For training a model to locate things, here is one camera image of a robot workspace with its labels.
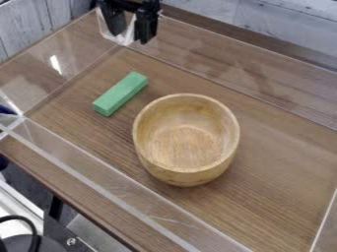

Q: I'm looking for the brown wooden bowl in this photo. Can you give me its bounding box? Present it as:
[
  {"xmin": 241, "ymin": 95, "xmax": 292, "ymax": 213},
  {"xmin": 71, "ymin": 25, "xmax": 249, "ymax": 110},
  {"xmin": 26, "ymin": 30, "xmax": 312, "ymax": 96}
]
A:
[{"xmin": 131, "ymin": 94, "xmax": 241, "ymax": 187}]

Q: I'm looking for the clear acrylic front wall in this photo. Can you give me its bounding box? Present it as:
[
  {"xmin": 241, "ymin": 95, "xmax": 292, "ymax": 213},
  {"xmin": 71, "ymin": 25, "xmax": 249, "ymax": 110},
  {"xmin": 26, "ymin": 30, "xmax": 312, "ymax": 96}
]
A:
[{"xmin": 0, "ymin": 115, "xmax": 252, "ymax": 252}]

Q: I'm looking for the black cable loop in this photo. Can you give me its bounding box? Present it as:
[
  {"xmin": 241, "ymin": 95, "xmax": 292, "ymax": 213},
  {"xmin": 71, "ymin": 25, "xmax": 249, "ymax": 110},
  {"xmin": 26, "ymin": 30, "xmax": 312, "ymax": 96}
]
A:
[{"xmin": 0, "ymin": 215, "xmax": 42, "ymax": 252}]

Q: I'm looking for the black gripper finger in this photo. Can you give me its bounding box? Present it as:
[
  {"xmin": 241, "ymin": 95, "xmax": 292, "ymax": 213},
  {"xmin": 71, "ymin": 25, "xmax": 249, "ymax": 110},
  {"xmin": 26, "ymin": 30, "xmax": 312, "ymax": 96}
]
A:
[
  {"xmin": 134, "ymin": 9, "xmax": 159, "ymax": 44},
  {"xmin": 101, "ymin": 3, "xmax": 127, "ymax": 36}
]

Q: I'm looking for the metal plate with screw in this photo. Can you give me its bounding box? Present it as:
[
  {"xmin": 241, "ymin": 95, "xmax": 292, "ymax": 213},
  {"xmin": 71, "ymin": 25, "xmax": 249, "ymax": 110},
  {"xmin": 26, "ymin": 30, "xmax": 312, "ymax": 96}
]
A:
[{"xmin": 42, "ymin": 215, "xmax": 97, "ymax": 252}]

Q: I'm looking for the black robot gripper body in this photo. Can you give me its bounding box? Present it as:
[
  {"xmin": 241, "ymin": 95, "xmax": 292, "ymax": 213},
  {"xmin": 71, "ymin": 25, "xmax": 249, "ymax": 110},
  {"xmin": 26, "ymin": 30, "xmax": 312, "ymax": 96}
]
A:
[{"xmin": 97, "ymin": 0, "xmax": 161, "ymax": 14}]

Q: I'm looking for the green rectangular block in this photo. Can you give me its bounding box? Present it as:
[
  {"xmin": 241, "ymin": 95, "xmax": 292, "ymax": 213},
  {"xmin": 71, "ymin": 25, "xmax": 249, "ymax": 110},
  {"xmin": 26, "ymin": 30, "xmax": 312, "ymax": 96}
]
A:
[{"xmin": 93, "ymin": 72, "xmax": 149, "ymax": 117}]

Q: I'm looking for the black table leg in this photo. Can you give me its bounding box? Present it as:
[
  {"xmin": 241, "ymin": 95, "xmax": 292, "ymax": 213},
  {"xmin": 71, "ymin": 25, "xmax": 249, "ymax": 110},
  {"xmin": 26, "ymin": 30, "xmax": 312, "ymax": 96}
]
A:
[{"xmin": 48, "ymin": 196, "xmax": 63, "ymax": 221}]

